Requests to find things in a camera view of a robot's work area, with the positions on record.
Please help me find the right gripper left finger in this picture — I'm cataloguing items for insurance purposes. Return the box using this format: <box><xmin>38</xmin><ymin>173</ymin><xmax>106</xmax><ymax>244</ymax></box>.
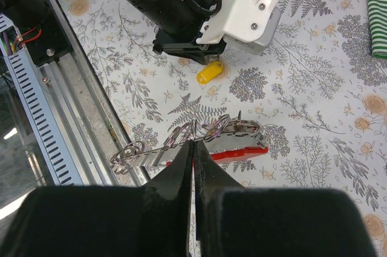
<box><xmin>1</xmin><ymin>141</ymin><xmax>194</xmax><ymax>256</ymax></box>

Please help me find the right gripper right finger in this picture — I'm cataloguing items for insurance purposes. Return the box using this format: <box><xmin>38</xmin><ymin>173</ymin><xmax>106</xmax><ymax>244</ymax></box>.
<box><xmin>193</xmin><ymin>142</ymin><xmax>376</xmax><ymax>256</ymax></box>

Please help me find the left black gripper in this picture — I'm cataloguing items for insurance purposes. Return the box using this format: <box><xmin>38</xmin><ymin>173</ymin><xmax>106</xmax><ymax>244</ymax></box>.
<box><xmin>153</xmin><ymin>0</ymin><xmax>226</xmax><ymax>64</ymax></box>

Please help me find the key with yellow tag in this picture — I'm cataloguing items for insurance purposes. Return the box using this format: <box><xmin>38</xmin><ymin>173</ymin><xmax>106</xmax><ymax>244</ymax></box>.
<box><xmin>197</xmin><ymin>61</ymin><xmax>224</xmax><ymax>84</ymax></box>

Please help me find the floral table mat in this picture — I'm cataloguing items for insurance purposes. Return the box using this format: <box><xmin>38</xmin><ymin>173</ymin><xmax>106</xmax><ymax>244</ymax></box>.
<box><xmin>45</xmin><ymin>0</ymin><xmax>387</xmax><ymax>257</ymax></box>

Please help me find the green striped folded cloth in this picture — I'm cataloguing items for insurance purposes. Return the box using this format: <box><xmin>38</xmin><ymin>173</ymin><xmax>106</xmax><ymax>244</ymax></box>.
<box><xmin>368</xmin><ymin>0</ymin><xmax>386</xmax><ymax>59</ymax></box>

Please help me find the aluminium mounting rail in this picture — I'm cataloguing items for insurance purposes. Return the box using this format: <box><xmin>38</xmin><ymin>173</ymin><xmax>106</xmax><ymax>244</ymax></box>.
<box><xmin>42</xmin><ymin>0</ymin><xmax>150</xmax><ymax>186</ymax></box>

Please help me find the blue slotted cable duct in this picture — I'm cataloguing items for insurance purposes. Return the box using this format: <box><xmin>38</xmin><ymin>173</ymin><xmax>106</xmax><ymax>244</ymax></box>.
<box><xmin>0</xmin><ymin>13</ymin><xmax>85</xmax><ymax>187</ymax></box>

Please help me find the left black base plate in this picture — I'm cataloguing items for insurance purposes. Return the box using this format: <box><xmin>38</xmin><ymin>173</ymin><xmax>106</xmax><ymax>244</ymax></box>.
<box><xmin>15</xmin><ymin>16</ymin><xmax>72</xmax><ymax>67</ymax></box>

